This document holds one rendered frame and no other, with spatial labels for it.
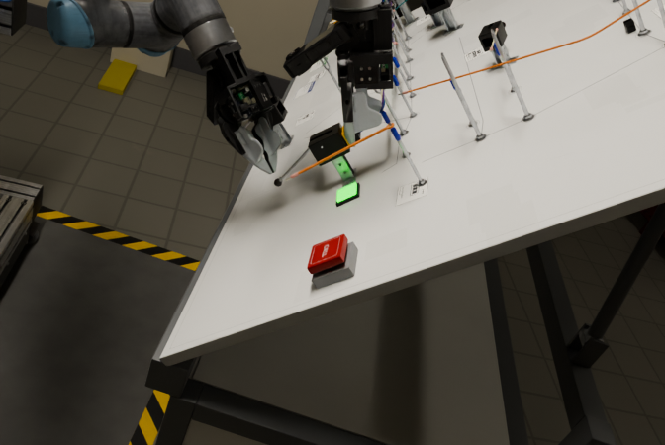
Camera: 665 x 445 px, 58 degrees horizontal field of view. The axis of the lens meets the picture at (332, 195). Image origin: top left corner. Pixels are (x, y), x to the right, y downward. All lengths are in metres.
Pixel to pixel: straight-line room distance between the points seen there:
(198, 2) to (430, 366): 0.75
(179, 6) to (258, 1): 2.48
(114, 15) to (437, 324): 0.82
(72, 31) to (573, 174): 0.73
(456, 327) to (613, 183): 0.63
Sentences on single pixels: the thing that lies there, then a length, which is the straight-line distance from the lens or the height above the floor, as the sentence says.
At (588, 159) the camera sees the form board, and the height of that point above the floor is 1.33.
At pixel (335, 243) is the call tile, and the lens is 0.78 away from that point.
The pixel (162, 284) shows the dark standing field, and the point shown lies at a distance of 2.22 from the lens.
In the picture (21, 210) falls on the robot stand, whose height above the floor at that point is 0.23.
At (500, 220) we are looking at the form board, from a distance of 0.73.
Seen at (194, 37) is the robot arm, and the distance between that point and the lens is 0.99.
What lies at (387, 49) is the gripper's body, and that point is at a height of 1.30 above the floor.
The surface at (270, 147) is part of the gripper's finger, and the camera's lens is 1.01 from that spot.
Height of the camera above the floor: 1.58
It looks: 32 degrees down
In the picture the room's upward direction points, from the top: 23 degrees clockwise
